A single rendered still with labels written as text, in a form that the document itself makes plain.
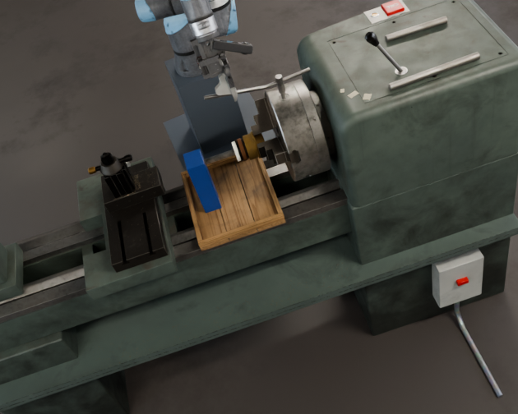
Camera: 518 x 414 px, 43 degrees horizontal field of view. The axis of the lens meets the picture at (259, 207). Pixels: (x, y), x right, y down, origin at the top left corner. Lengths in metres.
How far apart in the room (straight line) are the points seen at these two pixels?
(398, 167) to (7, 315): 1.39
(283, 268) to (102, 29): 3.18
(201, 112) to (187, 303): 0.73
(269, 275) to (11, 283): 0.91
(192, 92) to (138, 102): 1.89
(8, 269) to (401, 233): 1.38
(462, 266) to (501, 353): 0.47
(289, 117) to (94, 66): 3.00
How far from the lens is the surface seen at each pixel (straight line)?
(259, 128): 2.16
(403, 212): 2.31
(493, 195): 2.46
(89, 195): 2.49
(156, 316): 2.53
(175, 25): 2.41
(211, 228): 2.24
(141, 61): 4.73
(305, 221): 2.25
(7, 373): 2.63
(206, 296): 2.51
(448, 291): 2.68
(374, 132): 2.00
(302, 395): 2.84
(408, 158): 2.13
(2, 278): 2.39
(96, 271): 2.24
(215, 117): 2.60
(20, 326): 2.45
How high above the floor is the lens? 2.55
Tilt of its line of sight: 48 degrees down
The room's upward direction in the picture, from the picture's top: 18 degrees counter-clockwise
